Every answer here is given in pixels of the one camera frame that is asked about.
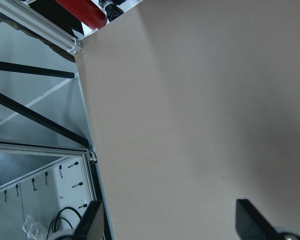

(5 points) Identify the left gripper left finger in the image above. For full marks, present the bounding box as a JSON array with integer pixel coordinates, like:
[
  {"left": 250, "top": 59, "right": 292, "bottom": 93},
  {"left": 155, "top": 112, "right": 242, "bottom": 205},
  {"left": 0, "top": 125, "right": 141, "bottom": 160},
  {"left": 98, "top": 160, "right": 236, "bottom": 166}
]
[{"left": 72, "top": 200, "right": 105, "bottom": 240}]

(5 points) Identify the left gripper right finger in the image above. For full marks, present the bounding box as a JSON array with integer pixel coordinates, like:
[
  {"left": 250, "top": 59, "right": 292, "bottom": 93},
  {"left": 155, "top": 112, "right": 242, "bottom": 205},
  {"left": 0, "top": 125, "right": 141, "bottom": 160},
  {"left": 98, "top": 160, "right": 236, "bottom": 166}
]
[{"left": 236, "top": 199, "right": 280, "bottom": 240}]

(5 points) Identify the red cylinder bottle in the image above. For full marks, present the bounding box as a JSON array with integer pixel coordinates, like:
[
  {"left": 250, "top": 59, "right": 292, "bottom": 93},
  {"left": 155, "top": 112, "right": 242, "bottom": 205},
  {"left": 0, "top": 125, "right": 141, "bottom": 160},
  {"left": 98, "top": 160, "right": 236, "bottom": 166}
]
[{"left": 56, "top": 0, "right": 107, "bottom": 30}]

